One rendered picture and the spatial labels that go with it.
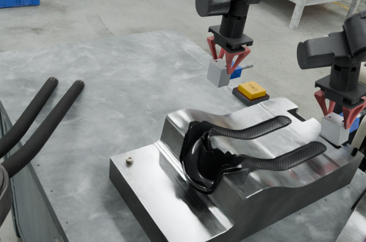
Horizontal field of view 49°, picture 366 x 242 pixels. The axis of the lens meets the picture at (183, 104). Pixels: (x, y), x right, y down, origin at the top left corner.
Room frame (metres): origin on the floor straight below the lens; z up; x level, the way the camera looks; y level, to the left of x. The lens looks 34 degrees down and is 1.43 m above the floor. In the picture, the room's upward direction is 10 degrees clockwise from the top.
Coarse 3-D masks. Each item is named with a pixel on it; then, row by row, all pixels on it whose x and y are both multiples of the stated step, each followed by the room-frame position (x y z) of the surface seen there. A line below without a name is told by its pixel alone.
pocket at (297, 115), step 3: (294, 108) 0.87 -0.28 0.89; (297, 108) 0.88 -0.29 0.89; (288, 111) 0.86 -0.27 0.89; (291, 111) 0.87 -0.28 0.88; (294, 111) 0.88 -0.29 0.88; (297, 111) 0.88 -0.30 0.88; (291, 114) 0.87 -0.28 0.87; (294, 114) 0.88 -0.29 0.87; (297, 114) 0.87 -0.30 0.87; (300, 114) 0.87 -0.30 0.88; (297, 117) 0.87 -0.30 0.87; (300, 117) 0.86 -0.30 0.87; (303, 117) 0.86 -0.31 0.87; (300, 120) 0.86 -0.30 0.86; (303, 120) 0.85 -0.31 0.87; (306, 120) 0.85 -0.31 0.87
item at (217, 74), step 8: (216, 64) 0.90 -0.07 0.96; (224, 64) 0.91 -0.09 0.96; (232, 64) 0.94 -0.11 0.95; (248, 64) 0.97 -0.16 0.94; (208, 72) 0.91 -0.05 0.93; (216, 72) 0.89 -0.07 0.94; (224, 72) 0.88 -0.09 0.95; (240, 72) 0.92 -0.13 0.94; (216, 80) 0.89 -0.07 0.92; (224, 80) 0.89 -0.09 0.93
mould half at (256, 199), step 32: (288, 128) 0.78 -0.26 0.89; (320, 128) 0.80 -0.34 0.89; (160, 160) 0.63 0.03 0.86; (320, 160) 0.68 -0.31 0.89; (352, 160) 0.70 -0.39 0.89; (128, 192) 0.54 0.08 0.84; (160, 192) 0.54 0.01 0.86; (192, 192) 0.55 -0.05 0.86; (224, 192) 0.52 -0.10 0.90; (256, 192) 0.50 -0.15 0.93; (288, 192) 0.57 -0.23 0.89; (320, 192) 0.65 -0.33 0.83; (160, 224) 0.46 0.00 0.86; (192, 224) 0.48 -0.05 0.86; (224, 224) 0.49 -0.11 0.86; (256, 224) 0.53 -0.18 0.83
